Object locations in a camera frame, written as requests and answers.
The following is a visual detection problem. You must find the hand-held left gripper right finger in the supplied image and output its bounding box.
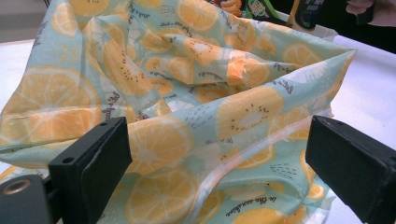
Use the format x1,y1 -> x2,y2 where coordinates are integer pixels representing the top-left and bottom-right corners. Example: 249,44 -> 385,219
304,115 -> 396,224

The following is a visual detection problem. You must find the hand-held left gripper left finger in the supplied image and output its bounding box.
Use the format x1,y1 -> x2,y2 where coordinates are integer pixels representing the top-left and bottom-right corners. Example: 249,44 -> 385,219
48,116 -> 134,224

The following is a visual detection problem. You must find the white plastic tray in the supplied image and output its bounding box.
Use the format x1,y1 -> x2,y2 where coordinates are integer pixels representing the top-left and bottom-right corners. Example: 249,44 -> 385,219
276,12 -> 339,42

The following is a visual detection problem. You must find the green snack packet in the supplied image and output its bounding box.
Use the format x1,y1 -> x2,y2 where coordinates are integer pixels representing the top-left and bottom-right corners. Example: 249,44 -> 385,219
242,0 -> 281,22

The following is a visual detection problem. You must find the fruit-print cloth shopping bag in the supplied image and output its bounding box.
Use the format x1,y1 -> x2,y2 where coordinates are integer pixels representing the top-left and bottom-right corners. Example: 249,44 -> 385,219
0,0 -> 358,224

